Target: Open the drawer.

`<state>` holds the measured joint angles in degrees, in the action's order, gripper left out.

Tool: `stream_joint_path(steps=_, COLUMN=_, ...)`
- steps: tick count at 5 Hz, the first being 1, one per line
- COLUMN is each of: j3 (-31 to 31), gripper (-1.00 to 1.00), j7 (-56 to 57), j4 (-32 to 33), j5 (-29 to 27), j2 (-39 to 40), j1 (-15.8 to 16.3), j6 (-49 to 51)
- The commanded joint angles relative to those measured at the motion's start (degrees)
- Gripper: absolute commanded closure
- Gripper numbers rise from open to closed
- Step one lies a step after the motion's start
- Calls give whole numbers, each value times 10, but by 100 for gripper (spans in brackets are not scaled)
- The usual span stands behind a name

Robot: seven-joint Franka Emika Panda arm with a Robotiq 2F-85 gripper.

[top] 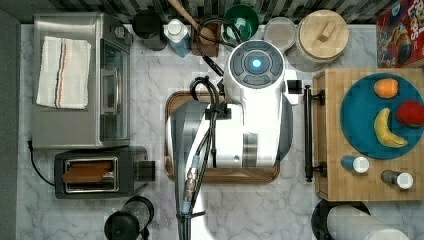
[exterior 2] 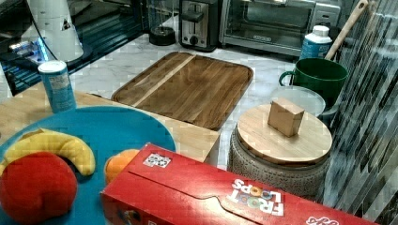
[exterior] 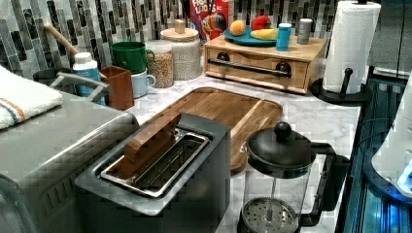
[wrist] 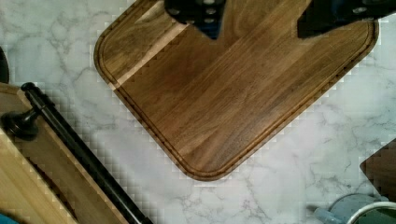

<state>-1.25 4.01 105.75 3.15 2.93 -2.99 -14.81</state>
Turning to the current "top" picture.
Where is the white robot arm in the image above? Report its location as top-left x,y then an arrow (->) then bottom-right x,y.
166,40 -> 296,240

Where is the wooden drawer cabinet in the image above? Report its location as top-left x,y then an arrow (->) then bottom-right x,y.
312,68 -> 423,201

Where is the brown utensil holder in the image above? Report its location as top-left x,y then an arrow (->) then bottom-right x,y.
190,19 -> 222,58

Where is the wooden serving tray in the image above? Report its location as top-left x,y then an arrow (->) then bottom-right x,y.
165,91 -> 280,184

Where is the wooden spoon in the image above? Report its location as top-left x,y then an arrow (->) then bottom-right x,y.
168,0 -> 216,45

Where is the blue white-capped bottle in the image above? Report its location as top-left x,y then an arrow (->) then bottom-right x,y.
164,19 -> 191,58

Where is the green mug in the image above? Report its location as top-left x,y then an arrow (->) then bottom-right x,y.
221,4 -> 259,51

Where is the stainless toaster oven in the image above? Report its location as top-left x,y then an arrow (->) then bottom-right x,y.
33,12 -> 133,149

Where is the black cup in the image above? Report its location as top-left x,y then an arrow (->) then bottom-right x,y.
132,9 -> 167,51

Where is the black toaster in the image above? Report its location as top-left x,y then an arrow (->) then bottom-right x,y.
54,146 -> 156,199

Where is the ceramic jar with wooden lid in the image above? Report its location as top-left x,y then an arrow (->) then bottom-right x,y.
286,10 -> 349,72

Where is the blue round plate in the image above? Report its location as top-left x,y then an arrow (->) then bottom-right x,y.
340,73 -> 423,160

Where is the white striped dish towel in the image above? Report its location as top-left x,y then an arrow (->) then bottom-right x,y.
36,36 -> 91,109

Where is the blue salt shaker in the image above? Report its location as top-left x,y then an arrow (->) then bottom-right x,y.
341,155 -> 370,174

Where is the paper towel roll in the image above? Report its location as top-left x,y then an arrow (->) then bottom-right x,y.
311,200 -> 410,240

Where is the yellow plush banana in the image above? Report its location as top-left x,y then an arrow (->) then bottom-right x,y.
374,108 -> 408,148

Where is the orange plush fruit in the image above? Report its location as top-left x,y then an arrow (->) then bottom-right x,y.
374,78 -> 399,99

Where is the red plush apple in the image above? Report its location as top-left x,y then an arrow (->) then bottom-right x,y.
395,100 -> 424,127

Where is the grey pepper shaker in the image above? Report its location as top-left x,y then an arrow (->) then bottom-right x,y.
381,170 -> 414,190

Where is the red Froot Loops box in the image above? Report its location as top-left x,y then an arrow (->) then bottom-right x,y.
376,0 -> 424,68

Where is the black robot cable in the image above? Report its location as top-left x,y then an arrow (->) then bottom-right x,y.
175,17 -> 244,240

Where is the black drawer handle bar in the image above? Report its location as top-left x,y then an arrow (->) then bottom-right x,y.
303,85 -> 325,182

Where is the black toaster power cord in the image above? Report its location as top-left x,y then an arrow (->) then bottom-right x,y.
26,139 -> 56,187

